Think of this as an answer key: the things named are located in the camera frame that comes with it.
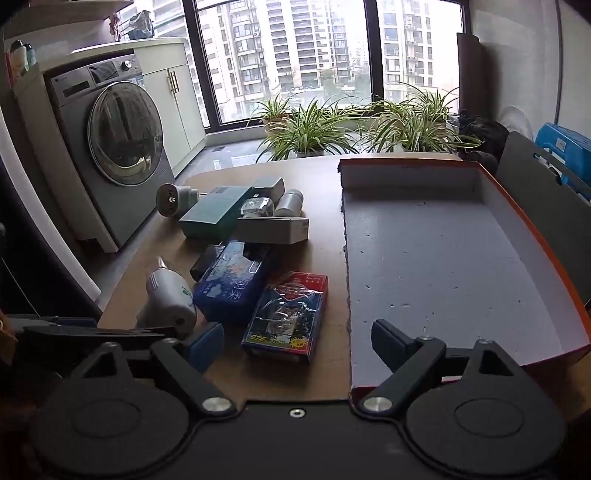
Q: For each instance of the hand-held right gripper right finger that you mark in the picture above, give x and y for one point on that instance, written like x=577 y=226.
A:
x=388 y=341

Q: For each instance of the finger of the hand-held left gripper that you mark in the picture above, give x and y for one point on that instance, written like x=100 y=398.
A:
x=92 y=335

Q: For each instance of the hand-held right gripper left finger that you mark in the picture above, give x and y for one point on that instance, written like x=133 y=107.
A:
x=206 y=347

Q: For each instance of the white plug-in mosquito repeller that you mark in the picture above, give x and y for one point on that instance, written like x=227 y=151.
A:
x=168 y=295

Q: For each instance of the blue cartoon print box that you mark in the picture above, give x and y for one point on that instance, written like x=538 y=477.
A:
x=231 y=281

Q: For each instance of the black wall charger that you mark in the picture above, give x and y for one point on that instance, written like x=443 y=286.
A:
x=205 y=263

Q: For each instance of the red blue playing card box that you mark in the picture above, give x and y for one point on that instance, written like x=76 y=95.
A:
x=286 y=314

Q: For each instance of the orange cardboard box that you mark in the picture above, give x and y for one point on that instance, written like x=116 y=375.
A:
x=438 y=258

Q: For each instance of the teal carton box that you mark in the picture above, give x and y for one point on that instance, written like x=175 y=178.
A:
x=212 y=214

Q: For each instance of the white charger packaging box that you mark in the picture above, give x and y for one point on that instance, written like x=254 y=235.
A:
x=272 y=230

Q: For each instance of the white round plug adapter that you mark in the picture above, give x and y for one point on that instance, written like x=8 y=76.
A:
x=171 y=201

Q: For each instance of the white plastic bottle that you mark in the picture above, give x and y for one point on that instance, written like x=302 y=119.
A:
x=288 y=203

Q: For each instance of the grey wall charger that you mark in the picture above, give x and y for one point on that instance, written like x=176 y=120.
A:
x=270 y=186

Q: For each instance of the grey front-load washing machine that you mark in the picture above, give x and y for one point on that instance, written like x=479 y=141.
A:
x=106 y=138

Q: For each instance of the spider plant in white pot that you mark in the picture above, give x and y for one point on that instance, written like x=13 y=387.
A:
x=308 y=134

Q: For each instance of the small potted spider plant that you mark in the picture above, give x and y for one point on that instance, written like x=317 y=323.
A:
x=273 y=121

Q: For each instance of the white floor fan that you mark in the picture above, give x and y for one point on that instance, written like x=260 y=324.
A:
x=517 y=122

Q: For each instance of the blue plastic stool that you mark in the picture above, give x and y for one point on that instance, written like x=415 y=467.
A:
x=561 y=143

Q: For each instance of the white toiletry bottle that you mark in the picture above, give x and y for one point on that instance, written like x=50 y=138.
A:
x=18 y=60

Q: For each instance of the green toiletry bottle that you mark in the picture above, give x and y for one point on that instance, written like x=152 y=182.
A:
x=30 y=56

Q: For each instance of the black framed window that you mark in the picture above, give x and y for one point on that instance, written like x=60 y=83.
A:
x=371 y=46

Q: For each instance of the pink hanging cloth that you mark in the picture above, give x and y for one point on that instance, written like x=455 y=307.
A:
x=114 y=24

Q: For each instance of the clear blue plastic bag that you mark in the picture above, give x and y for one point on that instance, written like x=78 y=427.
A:
x=140 y=25

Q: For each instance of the wall shelf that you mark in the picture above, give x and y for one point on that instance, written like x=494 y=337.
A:
x=55 y=14

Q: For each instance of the grey wall pipe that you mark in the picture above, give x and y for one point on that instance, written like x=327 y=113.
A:
x=558 y=55

